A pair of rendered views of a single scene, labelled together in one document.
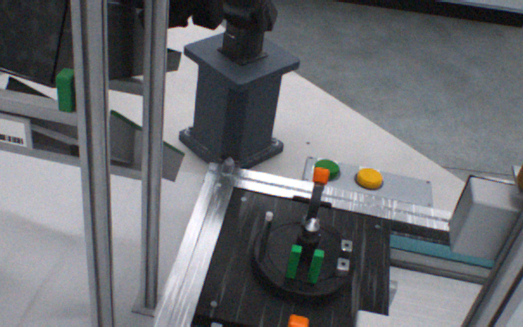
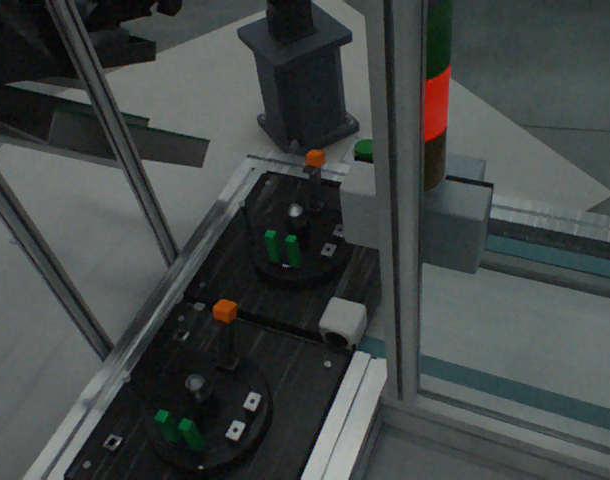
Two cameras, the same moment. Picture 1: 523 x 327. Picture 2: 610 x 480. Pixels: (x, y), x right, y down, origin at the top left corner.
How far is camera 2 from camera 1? 0.36 m
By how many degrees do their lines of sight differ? 22
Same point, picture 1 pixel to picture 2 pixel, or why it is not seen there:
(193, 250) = (206, 233)
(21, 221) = (97, 207)
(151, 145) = (116, 137)
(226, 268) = (226, 251)
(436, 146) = not seen: outside the picture
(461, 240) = (348, 230)
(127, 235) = (184, 218)
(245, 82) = (282, 63)
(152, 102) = (98, 96)
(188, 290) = (188, 271)
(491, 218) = (364, 207)
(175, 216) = not seen: hidden behind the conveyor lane
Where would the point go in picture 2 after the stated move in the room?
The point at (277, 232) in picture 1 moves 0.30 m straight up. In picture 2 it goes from (281, 216) to (235, 13)
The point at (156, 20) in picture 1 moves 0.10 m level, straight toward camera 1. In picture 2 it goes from (63, 16) to (22, 74)
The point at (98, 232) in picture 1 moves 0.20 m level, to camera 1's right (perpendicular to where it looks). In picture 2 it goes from (8, 221) to (183, 257)
